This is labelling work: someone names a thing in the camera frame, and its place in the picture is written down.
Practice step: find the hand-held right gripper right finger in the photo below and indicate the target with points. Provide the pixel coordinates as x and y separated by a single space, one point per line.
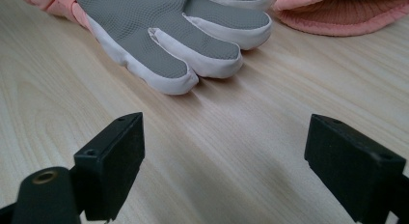
350 172

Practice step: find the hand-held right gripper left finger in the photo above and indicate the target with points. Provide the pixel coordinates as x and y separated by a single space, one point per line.
111 166

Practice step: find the pink glove with grey palm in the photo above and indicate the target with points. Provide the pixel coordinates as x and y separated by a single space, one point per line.
144 31

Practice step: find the pink padded glove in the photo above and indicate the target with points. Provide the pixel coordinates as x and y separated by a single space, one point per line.
340 16

